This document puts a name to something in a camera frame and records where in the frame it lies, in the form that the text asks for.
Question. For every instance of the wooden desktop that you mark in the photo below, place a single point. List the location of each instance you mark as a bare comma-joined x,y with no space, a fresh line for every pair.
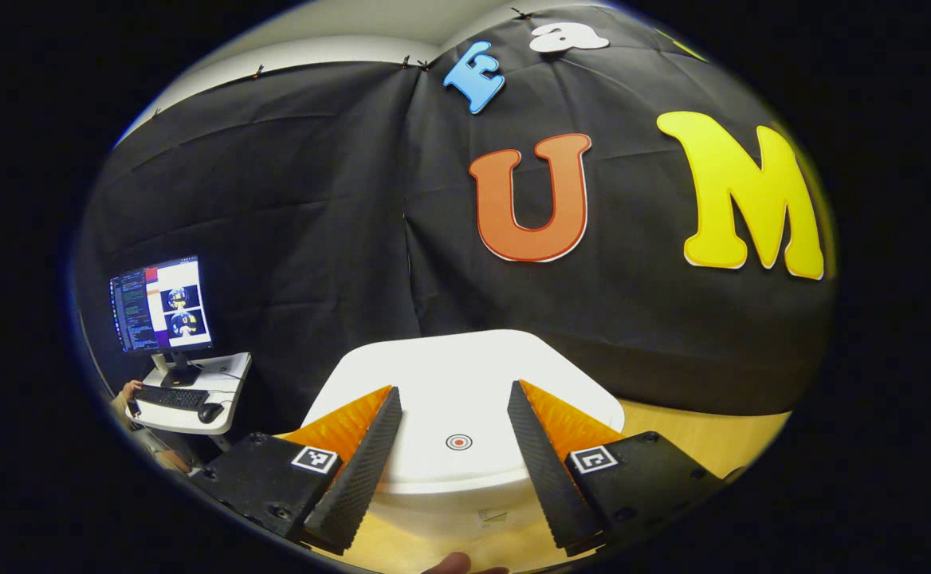
697,438

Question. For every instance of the black keyboard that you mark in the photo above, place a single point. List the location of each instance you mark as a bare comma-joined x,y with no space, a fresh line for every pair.
170,397

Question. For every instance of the computer monitor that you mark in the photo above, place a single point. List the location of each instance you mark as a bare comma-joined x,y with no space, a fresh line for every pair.
163,307

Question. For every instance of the black computer mouse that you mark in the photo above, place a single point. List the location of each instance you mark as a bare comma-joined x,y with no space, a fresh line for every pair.
210,412

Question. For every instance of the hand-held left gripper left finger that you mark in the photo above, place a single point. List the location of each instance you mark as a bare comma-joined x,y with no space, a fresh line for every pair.
362,478

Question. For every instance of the black backdrop cloth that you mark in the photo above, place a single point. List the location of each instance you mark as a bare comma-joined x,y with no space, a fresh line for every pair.
314,199

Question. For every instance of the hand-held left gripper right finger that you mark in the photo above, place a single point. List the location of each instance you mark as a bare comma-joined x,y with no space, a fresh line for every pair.
549,478

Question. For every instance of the white side table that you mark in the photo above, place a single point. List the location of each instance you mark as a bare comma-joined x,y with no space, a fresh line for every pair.
226,371

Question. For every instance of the white desktop garbage bin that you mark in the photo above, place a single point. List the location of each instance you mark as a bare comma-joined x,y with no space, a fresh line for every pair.
457,383

